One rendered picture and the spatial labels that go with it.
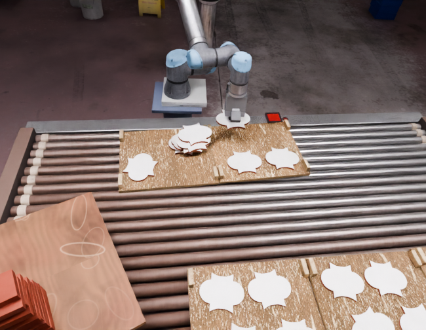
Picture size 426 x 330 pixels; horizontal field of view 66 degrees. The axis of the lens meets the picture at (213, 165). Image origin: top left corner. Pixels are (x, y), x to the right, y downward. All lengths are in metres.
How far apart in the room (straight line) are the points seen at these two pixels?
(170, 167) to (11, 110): 2.33
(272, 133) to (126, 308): 1.04
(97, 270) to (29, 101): 2.67
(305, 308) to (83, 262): 0.71
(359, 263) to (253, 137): 0.71
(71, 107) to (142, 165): 2.04
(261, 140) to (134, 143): 0.60
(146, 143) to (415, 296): 1.19
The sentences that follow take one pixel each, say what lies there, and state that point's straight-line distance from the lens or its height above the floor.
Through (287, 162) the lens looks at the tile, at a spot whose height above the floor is 0.95.
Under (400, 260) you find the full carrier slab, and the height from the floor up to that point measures 0.94.
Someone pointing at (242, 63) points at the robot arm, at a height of 1.36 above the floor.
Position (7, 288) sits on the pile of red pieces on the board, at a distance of 0.86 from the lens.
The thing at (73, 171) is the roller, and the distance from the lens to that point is 1.51.
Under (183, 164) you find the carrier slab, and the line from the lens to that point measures 1.43.
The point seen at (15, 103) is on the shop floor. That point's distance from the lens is 3.60.
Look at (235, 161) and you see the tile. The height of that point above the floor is 0.95.
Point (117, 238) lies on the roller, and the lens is 1.26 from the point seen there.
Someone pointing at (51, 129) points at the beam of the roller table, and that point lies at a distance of 1.73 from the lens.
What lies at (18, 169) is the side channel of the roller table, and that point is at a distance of 1.54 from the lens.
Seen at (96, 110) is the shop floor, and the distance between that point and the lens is 3.27.
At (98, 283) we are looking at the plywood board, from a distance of 1.06.
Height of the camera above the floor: 2.00
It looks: 48 degrees down
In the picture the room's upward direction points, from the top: 6 degrees clockwise
